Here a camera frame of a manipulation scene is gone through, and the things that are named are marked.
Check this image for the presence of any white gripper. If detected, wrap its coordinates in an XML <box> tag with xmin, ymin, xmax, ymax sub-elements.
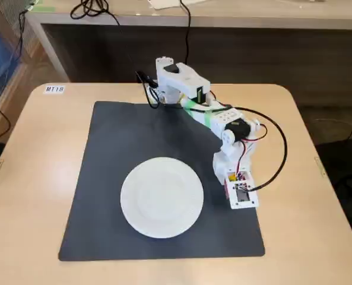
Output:
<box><xmin>213</xmin><ymin>142</ymin><xmax>255</xmax><ymax>186</ymax></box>

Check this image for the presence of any white round dish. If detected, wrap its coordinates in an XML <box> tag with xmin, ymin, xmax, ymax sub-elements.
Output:
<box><xmin>120</xmin><ymin>156</ymin><xmax>205</xmax><ymax>239</ymax></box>

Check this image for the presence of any dark grey mat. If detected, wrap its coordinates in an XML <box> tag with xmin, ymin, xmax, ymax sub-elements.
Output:
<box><xmin>58</xmin><ymin>100</ymin><xmax>266</xmax><ymax>262</ymax></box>

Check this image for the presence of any beige long desk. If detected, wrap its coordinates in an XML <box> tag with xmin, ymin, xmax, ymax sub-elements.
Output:
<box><xmin>26</xmin><ymin>0</ymin><xmax>352</xmax><ymax>83</ymax></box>

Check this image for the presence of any white paper sheet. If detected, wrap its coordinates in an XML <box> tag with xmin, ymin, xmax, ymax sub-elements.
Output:
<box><xmin>147</xmin><ymin>0</ymin><xmax>183</xmax><ymax>10</ymax></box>

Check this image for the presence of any white MT18 label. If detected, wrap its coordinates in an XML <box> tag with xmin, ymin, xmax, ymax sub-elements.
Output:
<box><xmin>43</xmin><ymin>85</ymin><xmax>66</xmax><ymax>95</ymax></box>

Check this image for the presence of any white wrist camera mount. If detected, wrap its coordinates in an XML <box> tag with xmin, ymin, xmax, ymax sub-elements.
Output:
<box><xmin>225</xmin><ymin>170</ymin><xmax>260</xmax><ymax>210</ymax></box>

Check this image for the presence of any black camera cable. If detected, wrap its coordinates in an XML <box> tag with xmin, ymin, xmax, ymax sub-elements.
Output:
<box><xmin>232</xmin><ymin>105</ymin><xmax>288</xmax><ymax>192</ymax></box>

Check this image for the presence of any black power cable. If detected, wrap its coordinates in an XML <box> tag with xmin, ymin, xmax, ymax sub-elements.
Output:
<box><xmin>180</xmin><ymin>0</ymin><xmax>192</xmax><ymax>65</ymax></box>

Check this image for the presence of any black coiled cable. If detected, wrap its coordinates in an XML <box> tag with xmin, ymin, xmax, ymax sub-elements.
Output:
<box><xmin>70</xmin><ymin>0</ymin><xmax>160</xmax><ymax>109</ymax></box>

